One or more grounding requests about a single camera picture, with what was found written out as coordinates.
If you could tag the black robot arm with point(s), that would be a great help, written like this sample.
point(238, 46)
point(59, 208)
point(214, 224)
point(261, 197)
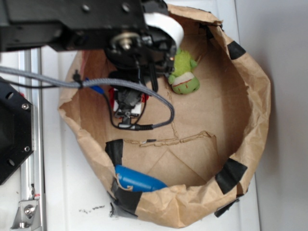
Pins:
point(137, 36)

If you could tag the aluminium rail frame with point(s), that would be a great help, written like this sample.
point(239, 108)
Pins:
point(32, 170)

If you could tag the brown paper bag bin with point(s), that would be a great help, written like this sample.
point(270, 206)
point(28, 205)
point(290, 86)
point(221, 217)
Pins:
point(207, 156)

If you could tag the silver corner bracket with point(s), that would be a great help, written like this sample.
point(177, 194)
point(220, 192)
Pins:
point(27, 217)

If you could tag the green plush toy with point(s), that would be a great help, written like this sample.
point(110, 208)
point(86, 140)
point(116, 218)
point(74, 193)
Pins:
point(182, 80)

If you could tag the red paper ball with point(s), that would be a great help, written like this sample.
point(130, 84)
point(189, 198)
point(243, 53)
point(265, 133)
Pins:
point(112, 98)

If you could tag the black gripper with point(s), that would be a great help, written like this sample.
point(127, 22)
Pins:
point(130, 109)

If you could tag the blue plastic bottle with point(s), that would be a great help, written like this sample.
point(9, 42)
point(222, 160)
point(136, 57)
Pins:
point(137, 181)

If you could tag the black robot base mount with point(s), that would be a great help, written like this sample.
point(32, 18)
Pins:
point(15, 130)

